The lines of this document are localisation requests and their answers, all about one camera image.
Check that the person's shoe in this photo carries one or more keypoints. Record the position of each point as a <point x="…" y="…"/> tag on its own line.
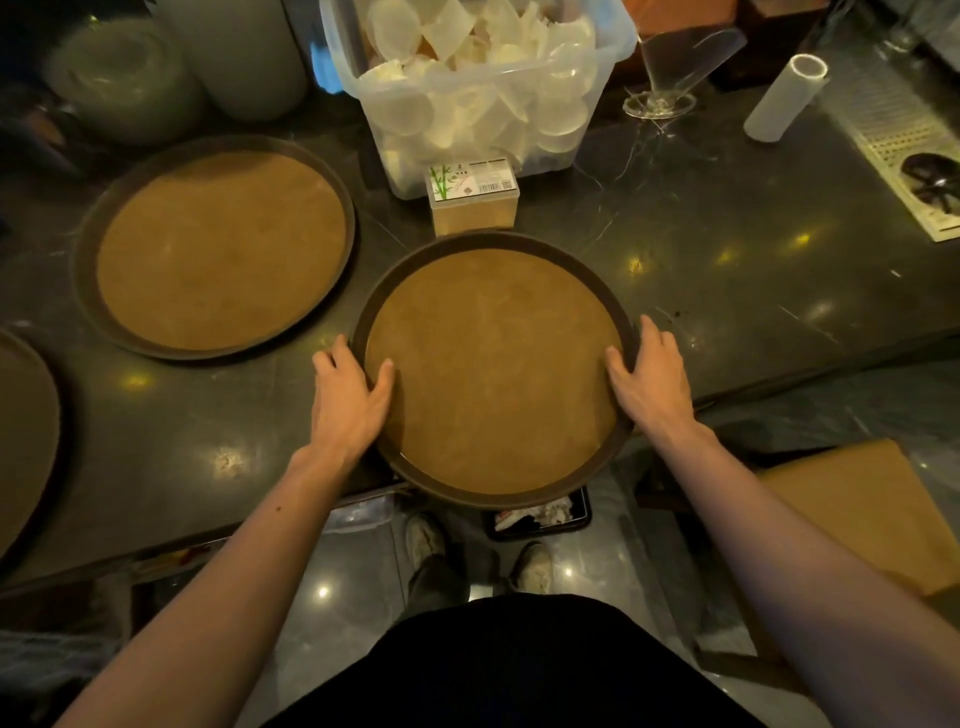
<point x="424" y="540"/>
<point x="534" y="568"/>

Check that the person's dark trousers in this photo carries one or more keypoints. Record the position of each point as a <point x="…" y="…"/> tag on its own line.
<point x="435" y="589"/>

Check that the person's left hand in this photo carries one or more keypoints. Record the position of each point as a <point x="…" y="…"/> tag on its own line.
<point x="341" y="412"/>

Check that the pile of white plastic cups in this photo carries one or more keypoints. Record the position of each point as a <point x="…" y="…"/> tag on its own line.
<point x="480" y="67"/>

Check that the person's black shirt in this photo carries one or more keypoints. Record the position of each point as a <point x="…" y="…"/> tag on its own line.
<point x="517" y="667"/>

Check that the person's right thumb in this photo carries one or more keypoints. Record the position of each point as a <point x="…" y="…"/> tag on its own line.
<point x="616" y="366"/>

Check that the clear plastic storage bin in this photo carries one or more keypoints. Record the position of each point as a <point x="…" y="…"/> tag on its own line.
<point x="420" y="161"/>

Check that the person's left forearm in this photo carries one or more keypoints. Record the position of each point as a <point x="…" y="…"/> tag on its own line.
<point x="225" y="585"/>

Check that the round brown serving tray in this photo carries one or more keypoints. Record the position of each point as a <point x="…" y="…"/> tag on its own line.
<point x="22" y="442"/>
<point x="495" y="375"/>
<point x="221" y="251"/>

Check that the person's right hand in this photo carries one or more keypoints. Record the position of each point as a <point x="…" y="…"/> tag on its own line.
<point x="656" y="394"/>

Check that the black waste bin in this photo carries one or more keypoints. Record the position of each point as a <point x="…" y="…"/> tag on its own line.
<point x="540" y="517"/>

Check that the clear toothpick box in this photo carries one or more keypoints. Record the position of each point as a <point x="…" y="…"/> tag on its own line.
<point x="472" y="199"/>

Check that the person's right forearm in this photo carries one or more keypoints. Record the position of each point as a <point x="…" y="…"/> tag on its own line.
<point x="795" y="570"/>

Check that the clear acrylic stand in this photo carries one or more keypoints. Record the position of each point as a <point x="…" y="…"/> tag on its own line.
<point x="675" y="67"/>

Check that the person's left shoe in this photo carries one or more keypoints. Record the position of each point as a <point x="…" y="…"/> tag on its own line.
<point x="424" y="540"/>

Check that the stack of clear lids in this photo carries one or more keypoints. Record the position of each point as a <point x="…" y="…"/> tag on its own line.
<point x="124" y="79"/>

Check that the person's left middle finger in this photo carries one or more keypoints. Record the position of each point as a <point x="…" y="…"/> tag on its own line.
<point x="323" y="366"/>

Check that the person's right middle finger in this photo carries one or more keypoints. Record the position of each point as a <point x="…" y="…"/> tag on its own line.
<point x="670" y="349"/>

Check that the white paper roll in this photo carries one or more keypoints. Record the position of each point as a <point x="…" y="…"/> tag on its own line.
<point x="784" y="99"/>

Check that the black glass rinser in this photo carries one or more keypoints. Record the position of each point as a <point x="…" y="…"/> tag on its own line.
<point x="934" y="181"/>

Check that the dark wooden box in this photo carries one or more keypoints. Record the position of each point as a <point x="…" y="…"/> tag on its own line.
<point x="776" y="34"/>

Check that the metal drain grate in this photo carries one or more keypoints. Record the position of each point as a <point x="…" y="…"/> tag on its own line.
<point x="877" y="120"/>

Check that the white cylindrical container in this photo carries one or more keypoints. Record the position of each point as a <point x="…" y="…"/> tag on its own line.
<point x="236" y="56"/>

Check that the person's right shoe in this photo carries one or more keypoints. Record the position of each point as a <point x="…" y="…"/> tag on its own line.
<point x="534" y="568"/>

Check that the person's left thumb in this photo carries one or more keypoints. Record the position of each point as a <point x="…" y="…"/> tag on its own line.
<point x="384" y="379"/>

